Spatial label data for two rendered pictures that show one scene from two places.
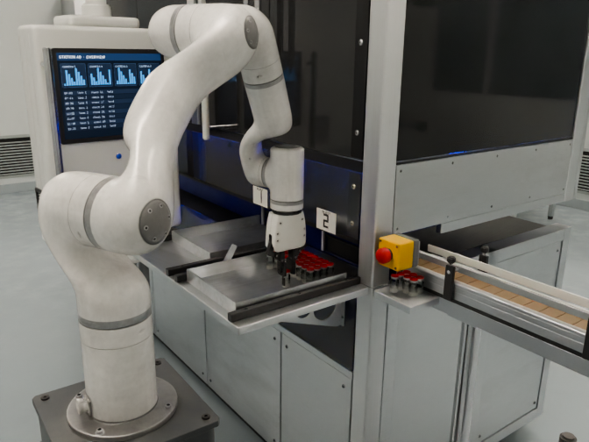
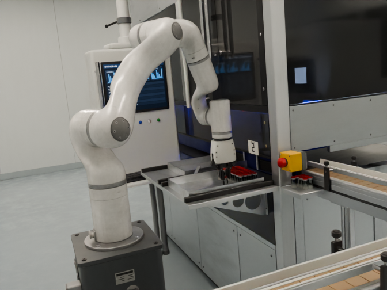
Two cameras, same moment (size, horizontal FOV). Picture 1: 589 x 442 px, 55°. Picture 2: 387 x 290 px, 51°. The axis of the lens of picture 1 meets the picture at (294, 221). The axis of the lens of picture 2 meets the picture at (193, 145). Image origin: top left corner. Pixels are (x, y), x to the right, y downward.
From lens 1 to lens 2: 0.40 m
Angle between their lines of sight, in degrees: 16
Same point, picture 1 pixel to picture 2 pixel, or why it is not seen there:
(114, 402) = (106, 231)
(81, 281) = (87, 163)
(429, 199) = (317, 129)
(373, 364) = (287, 238)
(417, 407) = not seen: hidden behind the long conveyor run
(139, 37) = not seen: hidden behind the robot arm
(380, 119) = (274, 78)
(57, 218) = (75, 132)
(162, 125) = (128, 82)
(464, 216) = (348, 140)
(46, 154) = not seen: hidden behind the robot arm
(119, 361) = (107, 207)
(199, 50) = (147, 42)
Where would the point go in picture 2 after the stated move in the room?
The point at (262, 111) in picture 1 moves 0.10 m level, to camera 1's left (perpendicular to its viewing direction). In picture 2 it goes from (198, 78) to (173, 80)
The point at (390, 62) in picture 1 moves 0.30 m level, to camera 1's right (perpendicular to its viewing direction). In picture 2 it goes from (276, 43) to (359, 34)
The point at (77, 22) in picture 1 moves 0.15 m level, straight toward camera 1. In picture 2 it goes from (114, 46) to (112, 45)
